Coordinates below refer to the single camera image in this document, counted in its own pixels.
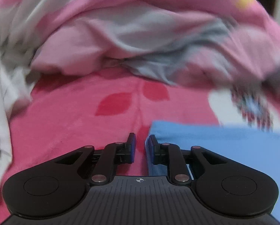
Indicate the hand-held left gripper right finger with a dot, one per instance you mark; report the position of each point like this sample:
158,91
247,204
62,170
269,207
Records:
150,150

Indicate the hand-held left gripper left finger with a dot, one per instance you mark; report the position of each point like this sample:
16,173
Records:
131,147

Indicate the blue t-shirt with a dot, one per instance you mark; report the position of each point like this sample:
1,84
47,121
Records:
224,145

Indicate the pink floral fleece blanket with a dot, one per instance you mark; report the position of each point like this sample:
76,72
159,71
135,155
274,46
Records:
83,121

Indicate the pink patterned quilt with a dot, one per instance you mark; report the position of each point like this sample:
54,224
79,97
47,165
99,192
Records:
154,28

